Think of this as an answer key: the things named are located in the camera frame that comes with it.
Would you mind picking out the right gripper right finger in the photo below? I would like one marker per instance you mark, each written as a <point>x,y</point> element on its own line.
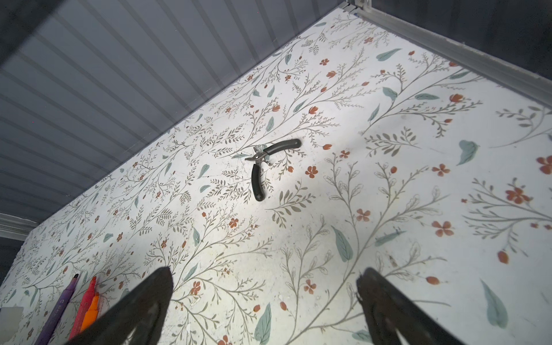
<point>390,315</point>

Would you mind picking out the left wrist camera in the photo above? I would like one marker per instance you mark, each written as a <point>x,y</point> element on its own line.
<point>10,318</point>

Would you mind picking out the purple marker pen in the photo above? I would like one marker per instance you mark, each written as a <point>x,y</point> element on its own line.
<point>57,313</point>

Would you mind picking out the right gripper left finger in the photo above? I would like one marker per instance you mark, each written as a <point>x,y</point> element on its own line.
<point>137,318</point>

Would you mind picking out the orange marker pen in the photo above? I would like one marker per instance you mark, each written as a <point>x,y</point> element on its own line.
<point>91,314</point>

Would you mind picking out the small black pliers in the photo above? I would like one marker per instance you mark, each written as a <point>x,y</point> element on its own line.
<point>263,156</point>

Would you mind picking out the pink marker pen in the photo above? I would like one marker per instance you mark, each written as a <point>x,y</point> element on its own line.
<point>85,304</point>

